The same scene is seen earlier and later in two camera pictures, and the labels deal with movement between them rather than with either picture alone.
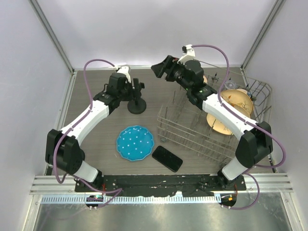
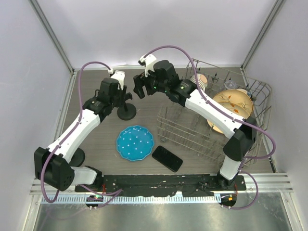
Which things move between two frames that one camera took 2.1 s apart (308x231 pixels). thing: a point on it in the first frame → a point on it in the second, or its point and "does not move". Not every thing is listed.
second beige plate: (240, 97) does not move
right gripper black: (159, 70) → (139, 81)
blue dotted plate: (135, 143) does not move
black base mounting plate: (154, 185) does not move
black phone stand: (136, 105) → (128, 111)
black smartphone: (167, 158) does not move
